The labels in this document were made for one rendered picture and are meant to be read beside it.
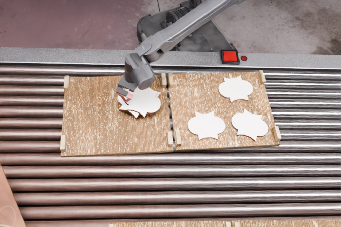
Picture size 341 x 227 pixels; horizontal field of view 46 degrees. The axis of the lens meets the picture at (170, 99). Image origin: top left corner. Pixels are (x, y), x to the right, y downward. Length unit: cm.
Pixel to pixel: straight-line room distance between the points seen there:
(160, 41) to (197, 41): 138
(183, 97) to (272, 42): 170
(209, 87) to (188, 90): 9
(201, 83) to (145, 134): 33
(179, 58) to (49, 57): 56
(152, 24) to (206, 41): 39
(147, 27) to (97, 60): 109
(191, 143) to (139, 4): 193
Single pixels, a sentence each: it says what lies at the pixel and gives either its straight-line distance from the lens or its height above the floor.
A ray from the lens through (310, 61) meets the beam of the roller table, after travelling 193.
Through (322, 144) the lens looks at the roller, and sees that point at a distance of 170.
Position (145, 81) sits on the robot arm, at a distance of 133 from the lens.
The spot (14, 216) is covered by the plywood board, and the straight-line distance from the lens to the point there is 135.
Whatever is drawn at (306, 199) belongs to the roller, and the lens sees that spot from 159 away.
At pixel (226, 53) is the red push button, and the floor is 93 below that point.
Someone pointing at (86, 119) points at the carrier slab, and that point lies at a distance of 157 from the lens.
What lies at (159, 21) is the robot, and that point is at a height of 24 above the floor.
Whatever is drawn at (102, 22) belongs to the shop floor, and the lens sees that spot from 315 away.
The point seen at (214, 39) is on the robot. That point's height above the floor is 24.
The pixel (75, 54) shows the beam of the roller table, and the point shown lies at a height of 92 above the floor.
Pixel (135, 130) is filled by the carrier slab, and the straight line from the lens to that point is 154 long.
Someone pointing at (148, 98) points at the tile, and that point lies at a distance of 154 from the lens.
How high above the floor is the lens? 229
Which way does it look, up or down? 57 degrees down
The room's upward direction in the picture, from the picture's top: 10 degrees clockwise
